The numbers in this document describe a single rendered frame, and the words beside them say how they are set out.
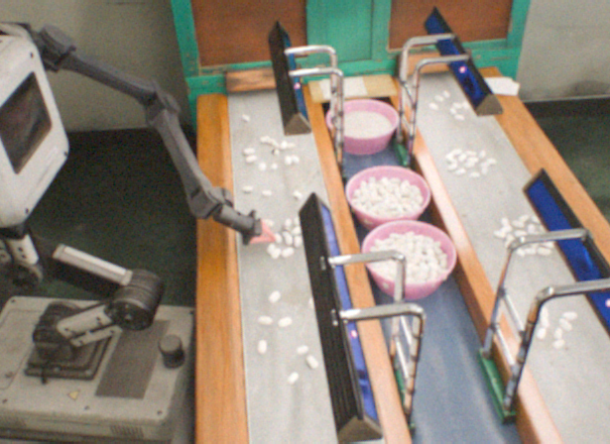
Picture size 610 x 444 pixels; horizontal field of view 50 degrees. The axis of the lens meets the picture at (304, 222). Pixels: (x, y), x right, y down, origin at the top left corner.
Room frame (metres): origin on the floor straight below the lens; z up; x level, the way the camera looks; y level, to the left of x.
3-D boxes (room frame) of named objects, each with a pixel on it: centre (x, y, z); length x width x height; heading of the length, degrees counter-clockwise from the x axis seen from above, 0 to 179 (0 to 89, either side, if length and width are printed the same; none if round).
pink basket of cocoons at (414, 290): (1.35, -0.29, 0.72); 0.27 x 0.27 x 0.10
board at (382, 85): (2.28, -0.22, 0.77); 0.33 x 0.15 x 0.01; 95
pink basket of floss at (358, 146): (2.07, -0.23, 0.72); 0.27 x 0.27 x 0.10
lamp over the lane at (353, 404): (0.91, -0.05, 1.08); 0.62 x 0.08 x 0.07; 5
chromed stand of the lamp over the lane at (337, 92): (1.88, -0.05, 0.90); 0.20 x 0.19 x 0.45; 5
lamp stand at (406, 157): (1.91, -0.45, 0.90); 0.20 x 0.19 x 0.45; 5
